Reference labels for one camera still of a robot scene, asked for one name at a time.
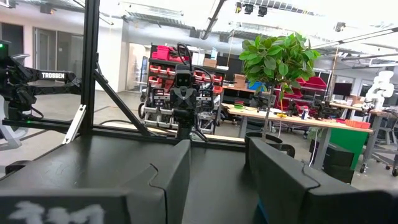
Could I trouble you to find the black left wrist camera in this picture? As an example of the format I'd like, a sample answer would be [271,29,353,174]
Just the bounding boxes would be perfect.
[174,64,194,88]

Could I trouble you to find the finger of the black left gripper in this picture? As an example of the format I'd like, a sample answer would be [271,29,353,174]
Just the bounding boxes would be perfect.
[183,86,199,109]
[170,86,185,109]

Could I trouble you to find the brown cardboard box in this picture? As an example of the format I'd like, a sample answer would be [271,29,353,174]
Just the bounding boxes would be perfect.
[233,73,249,90]

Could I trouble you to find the green potted plant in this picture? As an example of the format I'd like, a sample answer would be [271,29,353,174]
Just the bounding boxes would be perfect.
[238,30,322,158]

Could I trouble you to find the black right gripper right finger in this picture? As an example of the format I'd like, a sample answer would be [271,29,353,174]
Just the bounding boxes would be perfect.
[248,136,391,224]

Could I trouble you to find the dark monitor screen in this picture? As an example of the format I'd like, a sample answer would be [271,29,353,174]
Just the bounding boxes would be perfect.
[332,82,354,97]

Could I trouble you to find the red storage bin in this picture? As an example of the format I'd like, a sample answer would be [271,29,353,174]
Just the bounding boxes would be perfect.
[295,76,328,91]

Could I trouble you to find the white office chair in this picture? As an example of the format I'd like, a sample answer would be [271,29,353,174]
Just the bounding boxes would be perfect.
[0,53,31,152]

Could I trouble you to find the blue microfiber towel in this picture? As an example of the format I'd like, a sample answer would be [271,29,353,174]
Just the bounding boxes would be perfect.
[256,198,269,224]

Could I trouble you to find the black ceiling light cluster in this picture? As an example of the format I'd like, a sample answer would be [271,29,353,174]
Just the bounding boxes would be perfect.
[234,1,269,18]

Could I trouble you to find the wooden workbench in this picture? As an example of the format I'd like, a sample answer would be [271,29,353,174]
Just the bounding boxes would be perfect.
[221,103,374,175]

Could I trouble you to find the black angled frame brace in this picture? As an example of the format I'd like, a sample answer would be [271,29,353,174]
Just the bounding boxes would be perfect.
[92,68,155,138]

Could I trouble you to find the orange parts tray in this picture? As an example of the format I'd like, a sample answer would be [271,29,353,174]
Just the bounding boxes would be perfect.
[344,119,371,130]

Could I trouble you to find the black vertical frame post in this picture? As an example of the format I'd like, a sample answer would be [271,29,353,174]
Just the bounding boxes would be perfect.
[80,0,101,135]

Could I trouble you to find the white corner bracket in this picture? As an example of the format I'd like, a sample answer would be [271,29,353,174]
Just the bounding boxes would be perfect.
[61,104,87,146]

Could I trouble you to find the white robot figure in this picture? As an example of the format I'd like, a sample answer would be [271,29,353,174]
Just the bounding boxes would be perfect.
[361,70,396,110]

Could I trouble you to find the black table frame rail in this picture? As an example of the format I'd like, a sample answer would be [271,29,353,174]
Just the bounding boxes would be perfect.
[1,117,248,152]

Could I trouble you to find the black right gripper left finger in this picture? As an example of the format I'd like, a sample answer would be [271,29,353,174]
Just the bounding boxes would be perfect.
[119,139,192,224]

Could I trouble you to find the black camera robot on stand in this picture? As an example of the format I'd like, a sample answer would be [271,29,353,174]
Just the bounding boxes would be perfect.
[146,44,225,133]

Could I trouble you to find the black box stack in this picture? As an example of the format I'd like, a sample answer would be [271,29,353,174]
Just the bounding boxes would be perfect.
[308,139,356,185]

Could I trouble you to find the black left camera cable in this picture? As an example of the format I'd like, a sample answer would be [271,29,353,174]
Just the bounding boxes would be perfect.
[176,42,215,91]

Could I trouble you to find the green cabinet panel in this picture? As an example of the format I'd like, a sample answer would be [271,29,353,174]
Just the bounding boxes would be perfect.
[328,127,370,170]

